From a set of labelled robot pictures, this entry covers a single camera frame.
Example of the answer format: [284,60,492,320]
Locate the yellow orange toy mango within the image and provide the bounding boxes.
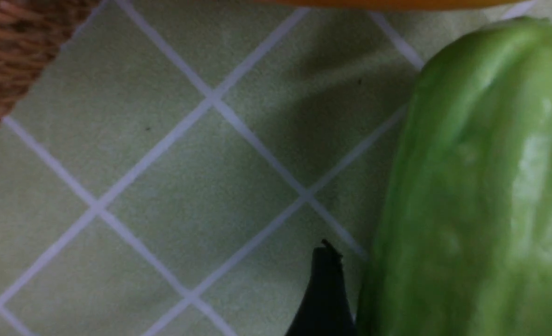
[261,0,518,11]

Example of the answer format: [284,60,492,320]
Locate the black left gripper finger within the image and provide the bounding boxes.
[285,239,357,336]

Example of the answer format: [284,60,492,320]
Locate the green checkered tablecloth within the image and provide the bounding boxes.
[0,0,552,336]

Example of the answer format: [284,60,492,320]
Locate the green toy cucumber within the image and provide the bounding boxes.
[356,16,552,336]

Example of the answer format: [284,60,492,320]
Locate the woven rattan basket green lining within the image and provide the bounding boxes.
[0,0,99,122]

